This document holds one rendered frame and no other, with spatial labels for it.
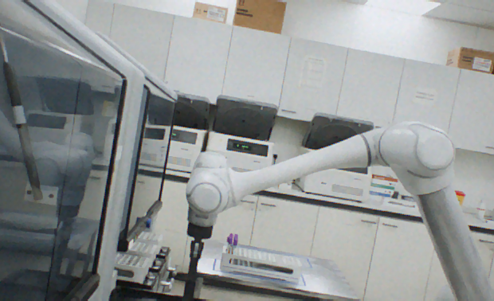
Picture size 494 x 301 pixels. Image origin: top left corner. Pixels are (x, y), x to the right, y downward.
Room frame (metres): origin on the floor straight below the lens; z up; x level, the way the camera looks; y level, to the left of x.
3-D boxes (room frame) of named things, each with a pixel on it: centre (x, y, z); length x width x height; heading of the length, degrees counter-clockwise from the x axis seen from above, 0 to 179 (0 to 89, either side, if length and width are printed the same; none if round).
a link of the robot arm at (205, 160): (1.25, 0.09, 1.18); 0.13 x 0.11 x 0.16; 5
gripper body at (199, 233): (1.26, 0.10, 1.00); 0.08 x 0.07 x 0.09; 3
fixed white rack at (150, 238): (1.66, 0.41, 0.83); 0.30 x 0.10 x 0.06; 93
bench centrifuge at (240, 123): (3.83, 0.07, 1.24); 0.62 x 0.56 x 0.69; 4
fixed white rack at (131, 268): (1.35, 0.40, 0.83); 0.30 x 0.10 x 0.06; 93
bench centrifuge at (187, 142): (3.79, 0.65, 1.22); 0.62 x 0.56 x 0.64; 1
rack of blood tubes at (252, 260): (1.61, -0.13, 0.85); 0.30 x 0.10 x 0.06; 91
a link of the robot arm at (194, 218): (1.26, 0.10, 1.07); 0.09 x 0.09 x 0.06
